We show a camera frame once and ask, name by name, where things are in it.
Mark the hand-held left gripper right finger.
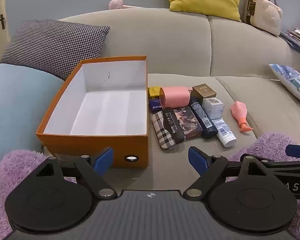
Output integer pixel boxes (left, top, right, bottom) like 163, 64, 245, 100
182, 146, 275, 200

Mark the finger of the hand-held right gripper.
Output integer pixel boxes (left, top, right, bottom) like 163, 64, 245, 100
264, 144, 300, 168

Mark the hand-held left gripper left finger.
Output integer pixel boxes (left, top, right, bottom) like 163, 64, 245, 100
36, 147, 117, 200

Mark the orange cardboard box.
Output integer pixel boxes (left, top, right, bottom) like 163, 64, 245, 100
36, 56, 149, 169

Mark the printed brown box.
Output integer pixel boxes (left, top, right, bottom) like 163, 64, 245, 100
173, 106, 203, 140

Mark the white squeeze tube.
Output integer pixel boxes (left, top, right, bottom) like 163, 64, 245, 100
211, 117, 237, 148

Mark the dark spray bottle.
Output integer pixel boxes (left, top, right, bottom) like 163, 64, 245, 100
189, 97, 219, 139

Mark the plaid zip case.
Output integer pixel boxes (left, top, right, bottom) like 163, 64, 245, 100
151, 107, 186, 151

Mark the silver blue cube box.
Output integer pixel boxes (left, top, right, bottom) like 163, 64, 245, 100
202, 97, 225, 120

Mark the pink bottle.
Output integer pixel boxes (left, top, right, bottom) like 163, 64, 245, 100
230, 101, 254, 133

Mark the pink plastic cup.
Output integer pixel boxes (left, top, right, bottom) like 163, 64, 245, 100
159, 86, 193, 107

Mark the blue tin box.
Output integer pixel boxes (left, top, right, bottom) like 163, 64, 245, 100
149, 99, 165, 114

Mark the gold cube box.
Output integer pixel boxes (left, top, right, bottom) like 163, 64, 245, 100
191, 83, 217, 100

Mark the yellow tape measure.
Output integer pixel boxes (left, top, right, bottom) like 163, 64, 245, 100
148, 86, 162, 100

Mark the blue printed pillow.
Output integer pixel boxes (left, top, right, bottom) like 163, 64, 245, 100
269, 64, 300, 105

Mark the light blue cushion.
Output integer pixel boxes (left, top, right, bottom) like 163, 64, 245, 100
0, 63, 65, 172

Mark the stack of books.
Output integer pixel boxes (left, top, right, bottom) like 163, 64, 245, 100
280, 28, 300, 54

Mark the beige sofa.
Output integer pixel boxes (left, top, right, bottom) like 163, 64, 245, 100
57, 7, 300, 190

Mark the houndstooth pillow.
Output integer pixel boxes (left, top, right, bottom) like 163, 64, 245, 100
0, 19, 111, 81

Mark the cream small suitcase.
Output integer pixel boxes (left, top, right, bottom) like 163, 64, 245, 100
243, 0, 283, 37

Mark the pink plush massage hammer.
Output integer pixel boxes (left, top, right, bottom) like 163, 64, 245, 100
108, 0, 138, 11

